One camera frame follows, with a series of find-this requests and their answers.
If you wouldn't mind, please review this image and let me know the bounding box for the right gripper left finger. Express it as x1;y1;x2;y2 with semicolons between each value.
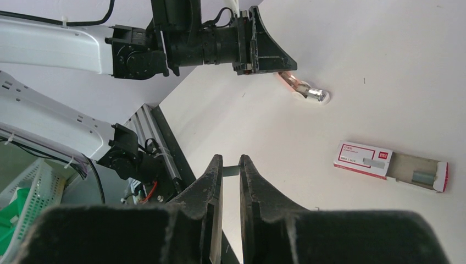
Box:
16;155;223;263

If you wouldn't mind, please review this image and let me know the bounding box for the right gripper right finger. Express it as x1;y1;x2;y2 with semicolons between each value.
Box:
239;155;448;263

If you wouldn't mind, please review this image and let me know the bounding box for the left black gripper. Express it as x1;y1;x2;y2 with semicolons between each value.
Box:
151;1;297;75

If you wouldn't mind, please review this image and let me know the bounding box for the grey staple strip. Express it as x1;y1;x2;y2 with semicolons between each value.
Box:
222;166;240;177

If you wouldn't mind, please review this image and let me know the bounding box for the red white staple box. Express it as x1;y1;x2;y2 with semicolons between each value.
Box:
333;141;450;193

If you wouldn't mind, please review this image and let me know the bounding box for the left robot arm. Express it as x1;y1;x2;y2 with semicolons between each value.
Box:
1;1;297;183

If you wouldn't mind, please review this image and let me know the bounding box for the green plastic basket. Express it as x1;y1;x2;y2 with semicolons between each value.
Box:
1;188;30;256

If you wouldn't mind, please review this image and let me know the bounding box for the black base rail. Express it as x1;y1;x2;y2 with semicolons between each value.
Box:
150;106;196;190

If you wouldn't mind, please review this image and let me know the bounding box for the left black camera cable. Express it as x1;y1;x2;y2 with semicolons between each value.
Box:
0;0;116;28

